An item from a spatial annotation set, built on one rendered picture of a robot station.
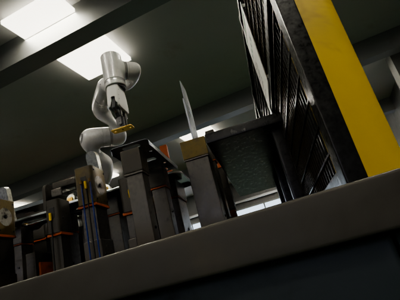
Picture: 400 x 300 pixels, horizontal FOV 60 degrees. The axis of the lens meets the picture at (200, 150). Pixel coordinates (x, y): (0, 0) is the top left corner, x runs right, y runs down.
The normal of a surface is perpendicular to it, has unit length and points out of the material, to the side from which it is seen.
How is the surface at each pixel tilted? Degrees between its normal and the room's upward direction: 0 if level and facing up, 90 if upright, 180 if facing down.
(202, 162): 90
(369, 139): 90
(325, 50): 90
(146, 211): 90
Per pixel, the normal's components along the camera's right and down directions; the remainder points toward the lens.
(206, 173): -0.22, -0.29
